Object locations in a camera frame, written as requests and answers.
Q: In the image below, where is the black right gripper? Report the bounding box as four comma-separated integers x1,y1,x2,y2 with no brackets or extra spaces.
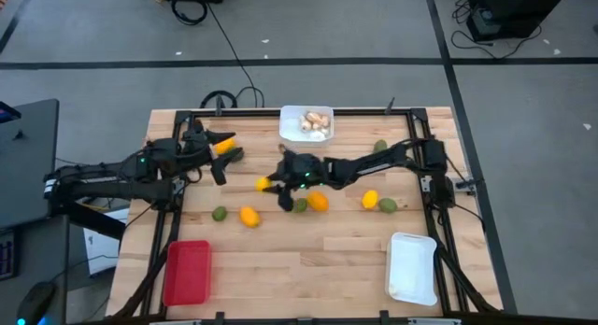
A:
264,144,328,213

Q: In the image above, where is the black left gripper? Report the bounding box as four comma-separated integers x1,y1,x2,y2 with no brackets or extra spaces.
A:
179,126,245,186

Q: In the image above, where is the orange yellow lemon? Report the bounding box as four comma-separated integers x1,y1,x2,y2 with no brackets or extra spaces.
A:
238,205,262,229
213,136,237,156

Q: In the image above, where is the orange fruit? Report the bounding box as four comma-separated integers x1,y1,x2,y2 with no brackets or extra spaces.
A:
306,191,330,213

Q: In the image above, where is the white plastic basket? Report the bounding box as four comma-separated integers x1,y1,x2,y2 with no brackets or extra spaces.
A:
278,105,335,146
384,231,439,308

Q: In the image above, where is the red plastic basket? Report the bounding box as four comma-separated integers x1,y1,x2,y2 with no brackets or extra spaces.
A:
162,239,213,308

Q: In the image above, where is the white paper sheet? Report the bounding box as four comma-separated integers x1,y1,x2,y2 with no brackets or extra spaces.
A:
82,205,133,276

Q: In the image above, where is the dark grey desk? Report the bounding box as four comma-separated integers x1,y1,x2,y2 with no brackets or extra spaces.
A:
0,98,61,229

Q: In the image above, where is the black keyboard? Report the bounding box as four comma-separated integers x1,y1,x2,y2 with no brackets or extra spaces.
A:
0,228,19,282

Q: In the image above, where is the black computer mouse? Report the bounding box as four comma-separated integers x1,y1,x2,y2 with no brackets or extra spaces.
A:
16,281,58,325

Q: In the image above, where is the black equipment cart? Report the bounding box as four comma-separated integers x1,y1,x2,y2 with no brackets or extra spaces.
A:
465,0,572,43

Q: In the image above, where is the black looped cable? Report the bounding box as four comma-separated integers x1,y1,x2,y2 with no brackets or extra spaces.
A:
199,85,266,110

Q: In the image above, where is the long black floor cable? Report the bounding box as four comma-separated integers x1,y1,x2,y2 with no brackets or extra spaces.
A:
205,1,259,109

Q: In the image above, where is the black aluminium table frame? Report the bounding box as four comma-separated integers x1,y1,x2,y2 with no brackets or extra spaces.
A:
111,94,501,325

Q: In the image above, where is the black coiled floor cable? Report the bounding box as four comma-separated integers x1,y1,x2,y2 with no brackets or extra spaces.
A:
169,0,209,27

